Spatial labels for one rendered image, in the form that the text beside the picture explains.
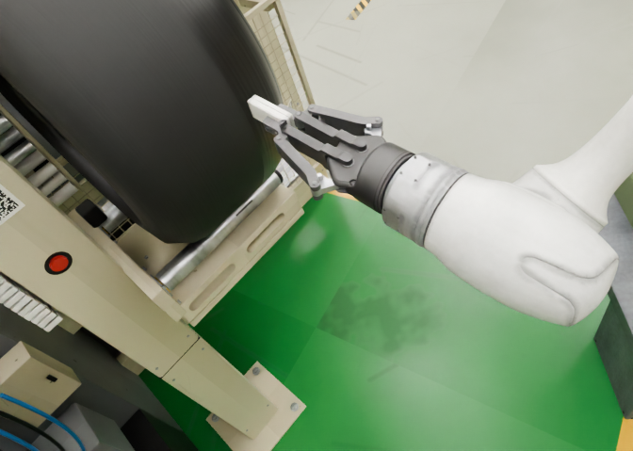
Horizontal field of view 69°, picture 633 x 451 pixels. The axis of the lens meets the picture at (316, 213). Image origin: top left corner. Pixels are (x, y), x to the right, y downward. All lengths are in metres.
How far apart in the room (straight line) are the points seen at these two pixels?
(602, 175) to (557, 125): 1.80
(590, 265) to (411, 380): 1.30
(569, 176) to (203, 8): 0.51
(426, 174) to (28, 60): 0.49
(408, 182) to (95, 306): 0.72
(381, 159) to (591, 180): 0.23
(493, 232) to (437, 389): 1.28
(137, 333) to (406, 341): 0.98
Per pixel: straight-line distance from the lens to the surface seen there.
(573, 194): 0.57
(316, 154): 0.55
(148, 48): 0.67
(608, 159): 0.59
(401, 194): 0.46
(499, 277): 0.44
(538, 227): 0.43
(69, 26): 0.67
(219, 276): 1.03
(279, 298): 1.95
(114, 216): 1.18
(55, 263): 0.92
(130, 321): 1.08
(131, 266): 0.99
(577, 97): 2.53
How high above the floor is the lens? 1.59
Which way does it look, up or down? 48 degrees down
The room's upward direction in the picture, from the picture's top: 24 degrees counter-clockwise
